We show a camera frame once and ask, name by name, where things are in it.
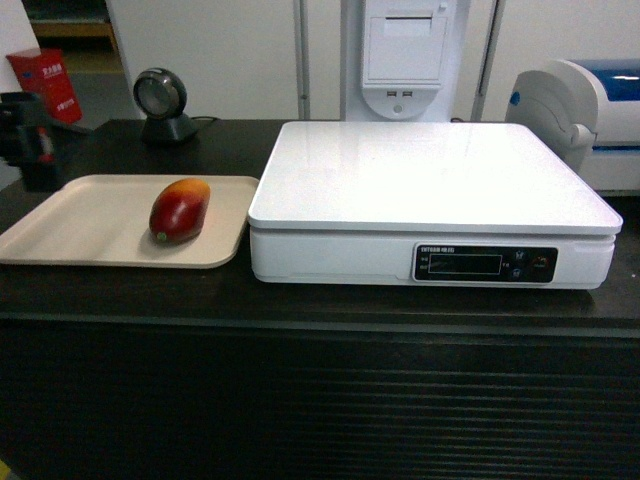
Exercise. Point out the dark red mango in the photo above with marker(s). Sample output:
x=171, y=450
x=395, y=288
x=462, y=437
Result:
x=179, y=211

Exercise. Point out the white electronic checkout scale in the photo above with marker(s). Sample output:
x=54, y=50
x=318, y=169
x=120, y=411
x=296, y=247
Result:
x=426, y=204

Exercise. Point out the black checkout counter cabinet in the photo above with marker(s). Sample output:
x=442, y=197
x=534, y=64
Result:
x=116, y=373

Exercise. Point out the white POS terminal stand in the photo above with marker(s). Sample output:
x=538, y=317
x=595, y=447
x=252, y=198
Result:
x=400, y=60

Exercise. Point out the black round barcode scanner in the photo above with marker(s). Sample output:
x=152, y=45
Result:
x=162, y=97

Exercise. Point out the beige plastic tray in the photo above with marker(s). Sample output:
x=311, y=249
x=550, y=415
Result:
x=102, y=220

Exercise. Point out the white blue label printer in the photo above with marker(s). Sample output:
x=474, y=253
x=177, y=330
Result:
x=587, y=112

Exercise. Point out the red fire extinguisher box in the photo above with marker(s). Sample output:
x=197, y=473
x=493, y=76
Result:
x=42, y=71

